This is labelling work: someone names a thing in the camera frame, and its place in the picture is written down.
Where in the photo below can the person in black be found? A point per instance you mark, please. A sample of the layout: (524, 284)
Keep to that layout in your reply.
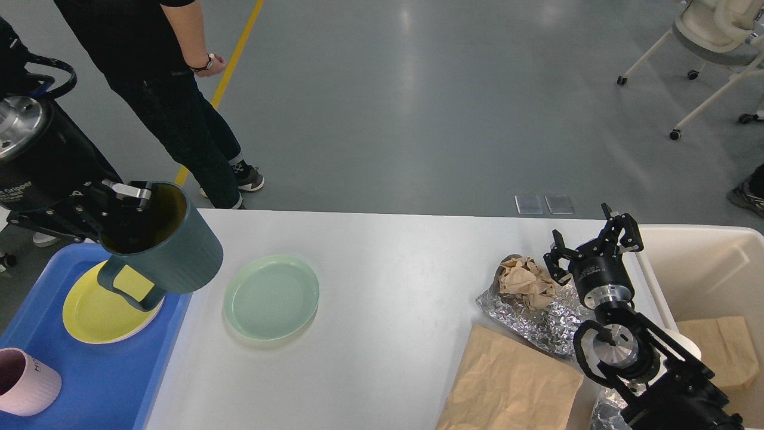
(39, 239)
(749, 193)

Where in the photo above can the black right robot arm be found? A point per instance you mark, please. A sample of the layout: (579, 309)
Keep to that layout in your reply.
(664, 385)

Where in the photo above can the person with wristwatch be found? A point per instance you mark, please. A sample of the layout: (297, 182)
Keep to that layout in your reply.
(151, 53)

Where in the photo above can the teal mug yellow inside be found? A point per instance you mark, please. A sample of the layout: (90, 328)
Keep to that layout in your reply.
(171, 245)

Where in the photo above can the blue plastic tray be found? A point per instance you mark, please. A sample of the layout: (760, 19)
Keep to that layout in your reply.
(103, 386)

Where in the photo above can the small foil wrapper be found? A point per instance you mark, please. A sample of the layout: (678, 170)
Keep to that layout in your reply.
(607, 410)

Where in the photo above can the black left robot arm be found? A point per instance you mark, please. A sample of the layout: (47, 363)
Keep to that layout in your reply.
(26, 74)

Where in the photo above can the crumpled brown paper ball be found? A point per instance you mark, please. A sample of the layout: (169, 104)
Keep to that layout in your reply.
(523, 279)

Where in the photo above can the brown paper bag in bin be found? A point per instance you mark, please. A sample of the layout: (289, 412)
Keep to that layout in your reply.
(726, 348)

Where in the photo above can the pink ribbed mug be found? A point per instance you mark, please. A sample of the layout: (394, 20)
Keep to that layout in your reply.
(27, 385)

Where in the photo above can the light green plate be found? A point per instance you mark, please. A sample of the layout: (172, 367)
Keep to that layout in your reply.
(271, 299)

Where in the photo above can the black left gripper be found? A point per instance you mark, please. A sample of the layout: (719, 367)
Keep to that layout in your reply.
(56, 181)

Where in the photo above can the yellow plate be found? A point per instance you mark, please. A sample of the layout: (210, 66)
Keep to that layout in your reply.
(93, 315)

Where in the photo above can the crumpled aluminium foil sheet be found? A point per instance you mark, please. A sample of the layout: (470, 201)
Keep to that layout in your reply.
(551, 329)

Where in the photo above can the person in black right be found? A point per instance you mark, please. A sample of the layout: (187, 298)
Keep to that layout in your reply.
(749, 193)

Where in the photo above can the beige plastic bin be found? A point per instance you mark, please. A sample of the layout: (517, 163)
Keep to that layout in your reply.
(706, 272)

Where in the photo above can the person in black left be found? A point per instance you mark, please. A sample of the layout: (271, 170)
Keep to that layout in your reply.
(39, 239)

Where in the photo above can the flat brown paper bag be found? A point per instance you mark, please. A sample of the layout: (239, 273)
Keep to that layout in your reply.
(502, 384)

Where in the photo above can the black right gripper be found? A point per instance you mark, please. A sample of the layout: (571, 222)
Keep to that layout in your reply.
(596, 267)

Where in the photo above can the white office chair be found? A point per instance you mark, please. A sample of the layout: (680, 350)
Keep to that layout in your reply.
(727, 34)

